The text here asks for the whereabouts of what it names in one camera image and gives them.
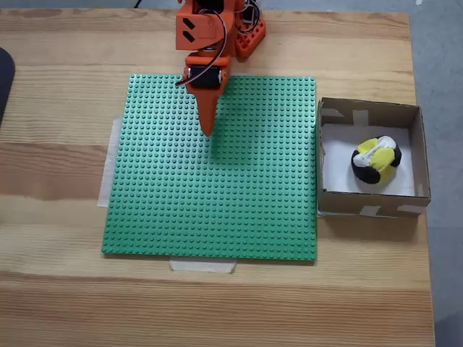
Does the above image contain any yellow black white ball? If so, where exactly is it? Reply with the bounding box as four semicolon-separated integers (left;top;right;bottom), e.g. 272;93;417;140
350;135;402;186

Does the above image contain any brown cardboard box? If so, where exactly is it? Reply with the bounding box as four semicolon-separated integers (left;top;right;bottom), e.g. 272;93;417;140
316;96;432;219

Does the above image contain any green studded baseplate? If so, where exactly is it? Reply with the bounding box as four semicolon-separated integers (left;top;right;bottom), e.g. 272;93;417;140
101;74;318;262

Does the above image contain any masking tape strip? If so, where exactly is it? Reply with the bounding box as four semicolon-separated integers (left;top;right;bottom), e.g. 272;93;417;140
96;115;124;209
169;259;238;274

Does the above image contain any white paper sheet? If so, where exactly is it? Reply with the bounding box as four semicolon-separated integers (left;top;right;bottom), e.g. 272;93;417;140
320;124;416;197

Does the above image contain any black rounded object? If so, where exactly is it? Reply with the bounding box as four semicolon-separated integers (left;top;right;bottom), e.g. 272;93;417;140
0;46;17;128

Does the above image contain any gripper servo cable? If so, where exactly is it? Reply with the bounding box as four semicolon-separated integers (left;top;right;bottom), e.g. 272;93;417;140
175;16;228;87

